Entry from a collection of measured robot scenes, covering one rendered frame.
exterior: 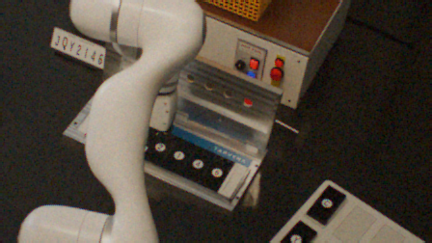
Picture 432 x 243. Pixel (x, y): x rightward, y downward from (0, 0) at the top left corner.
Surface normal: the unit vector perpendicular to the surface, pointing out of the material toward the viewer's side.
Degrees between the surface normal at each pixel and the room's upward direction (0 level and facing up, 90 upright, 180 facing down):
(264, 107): 81
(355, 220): 0
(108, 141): 39
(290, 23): 0
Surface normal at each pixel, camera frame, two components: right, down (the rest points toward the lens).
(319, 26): 0.09, -0.65
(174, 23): -0.01, -0.09
